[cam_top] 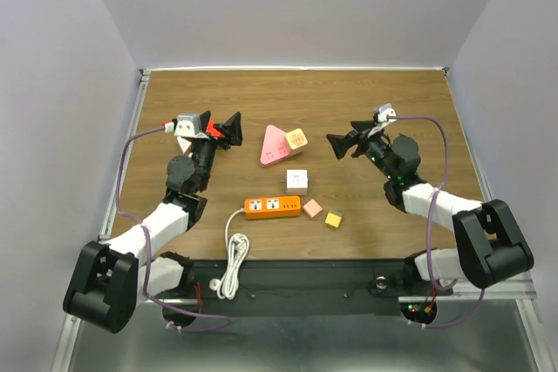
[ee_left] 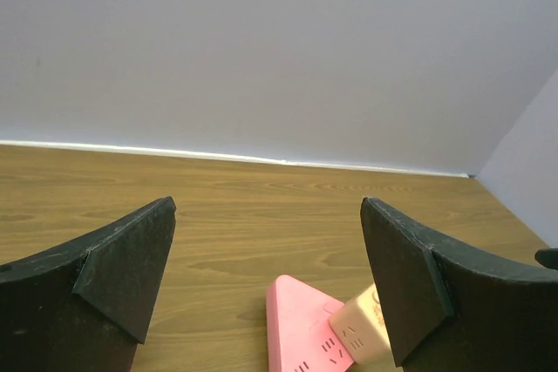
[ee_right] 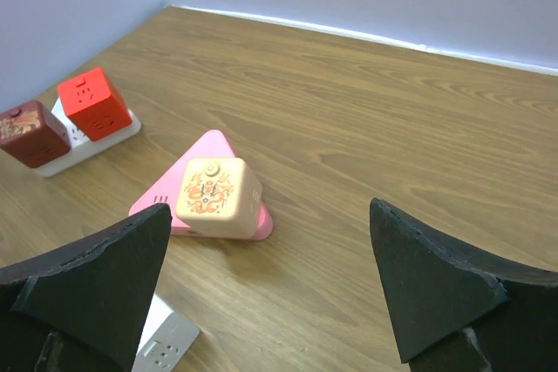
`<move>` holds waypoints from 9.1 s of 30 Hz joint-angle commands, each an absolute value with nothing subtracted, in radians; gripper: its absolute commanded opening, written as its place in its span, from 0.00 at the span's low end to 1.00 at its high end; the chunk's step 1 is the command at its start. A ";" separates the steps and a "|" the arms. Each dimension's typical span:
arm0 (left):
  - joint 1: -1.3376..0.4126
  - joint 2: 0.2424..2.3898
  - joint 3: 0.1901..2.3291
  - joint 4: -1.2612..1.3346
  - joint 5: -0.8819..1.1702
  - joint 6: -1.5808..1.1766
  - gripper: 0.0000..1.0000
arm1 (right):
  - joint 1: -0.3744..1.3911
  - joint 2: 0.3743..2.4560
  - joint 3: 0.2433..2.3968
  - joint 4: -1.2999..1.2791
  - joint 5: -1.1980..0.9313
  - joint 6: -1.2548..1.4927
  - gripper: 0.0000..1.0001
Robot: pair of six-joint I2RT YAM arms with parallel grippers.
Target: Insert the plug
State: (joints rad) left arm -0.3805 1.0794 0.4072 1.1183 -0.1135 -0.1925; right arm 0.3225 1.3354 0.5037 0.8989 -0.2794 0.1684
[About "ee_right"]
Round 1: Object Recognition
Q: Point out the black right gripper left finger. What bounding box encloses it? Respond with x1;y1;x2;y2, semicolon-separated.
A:
1;204;172;371

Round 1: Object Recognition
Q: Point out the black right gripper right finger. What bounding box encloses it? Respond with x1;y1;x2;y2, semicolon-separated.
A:
370;198;557;371

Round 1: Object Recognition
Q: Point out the white cube socket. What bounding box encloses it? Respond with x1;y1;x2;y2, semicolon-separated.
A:
132;294;200;372

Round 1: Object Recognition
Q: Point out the pink triangular socket adapter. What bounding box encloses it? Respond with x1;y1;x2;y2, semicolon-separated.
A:
128;130;274;241

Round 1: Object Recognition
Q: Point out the white power strip base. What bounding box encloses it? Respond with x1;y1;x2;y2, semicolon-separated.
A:
33;98;141;178

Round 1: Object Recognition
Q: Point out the beige dragon cube socket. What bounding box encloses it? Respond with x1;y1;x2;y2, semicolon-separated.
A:
175;158;262;240

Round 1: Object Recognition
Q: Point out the dark red cube socket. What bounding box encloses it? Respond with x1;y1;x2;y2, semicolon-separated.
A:
1;99;71;168

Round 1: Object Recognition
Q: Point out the bright red cube socket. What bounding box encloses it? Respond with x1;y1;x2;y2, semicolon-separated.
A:
57;67;133;141

